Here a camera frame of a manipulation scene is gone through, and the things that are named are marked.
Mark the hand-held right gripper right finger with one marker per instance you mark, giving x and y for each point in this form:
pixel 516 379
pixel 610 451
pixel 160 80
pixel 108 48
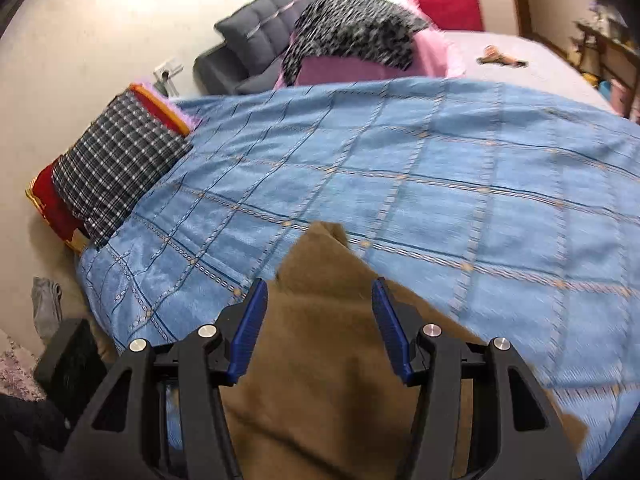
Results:
pixel 392 335

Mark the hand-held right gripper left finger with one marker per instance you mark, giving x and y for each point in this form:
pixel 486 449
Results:
pixel 247 335

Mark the brown fleece pants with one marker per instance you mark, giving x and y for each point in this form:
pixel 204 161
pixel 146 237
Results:
pixel 320 360

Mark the patterned floor rug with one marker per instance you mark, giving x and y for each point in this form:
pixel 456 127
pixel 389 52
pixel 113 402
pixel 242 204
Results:
pixel 17 370

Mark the grey cloth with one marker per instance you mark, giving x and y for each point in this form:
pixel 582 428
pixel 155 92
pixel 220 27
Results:
pixel 46 305

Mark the blue checked blanket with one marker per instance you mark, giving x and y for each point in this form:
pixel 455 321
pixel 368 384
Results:
pixel 400 160

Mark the folded plaid cloth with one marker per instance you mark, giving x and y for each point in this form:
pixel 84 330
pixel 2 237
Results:
pixel 120 170

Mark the purple pillow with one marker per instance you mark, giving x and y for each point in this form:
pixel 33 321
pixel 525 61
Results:
pixel 345 70

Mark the small handheld fan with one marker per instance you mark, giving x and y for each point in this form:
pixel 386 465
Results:
pixel 500 56

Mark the leopard print cloth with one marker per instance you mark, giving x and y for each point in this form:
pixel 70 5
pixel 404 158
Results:
pixel 350 30

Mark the pale pink bed sheet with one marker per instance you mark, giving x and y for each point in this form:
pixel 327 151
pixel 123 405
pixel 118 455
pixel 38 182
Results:
pixel 550 65

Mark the pink bucket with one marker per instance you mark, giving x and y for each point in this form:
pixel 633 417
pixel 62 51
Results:
pixel 619 95

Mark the wooden side table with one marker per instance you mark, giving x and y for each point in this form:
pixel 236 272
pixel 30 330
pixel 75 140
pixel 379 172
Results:
pixel 607 42

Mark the white wall outlet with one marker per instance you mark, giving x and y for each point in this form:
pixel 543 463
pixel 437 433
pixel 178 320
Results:
pixel 167 67

